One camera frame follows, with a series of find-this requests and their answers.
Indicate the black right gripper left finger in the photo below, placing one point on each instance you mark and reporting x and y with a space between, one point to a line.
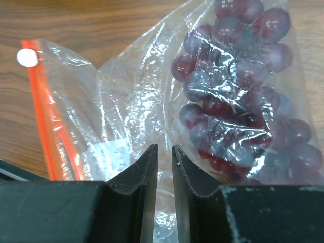
122 209

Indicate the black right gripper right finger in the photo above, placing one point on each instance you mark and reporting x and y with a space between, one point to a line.
209 211

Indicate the clear zip top bag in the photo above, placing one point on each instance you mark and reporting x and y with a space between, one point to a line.
96 122

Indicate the purple fake grapes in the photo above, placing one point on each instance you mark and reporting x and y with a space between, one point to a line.
246 116

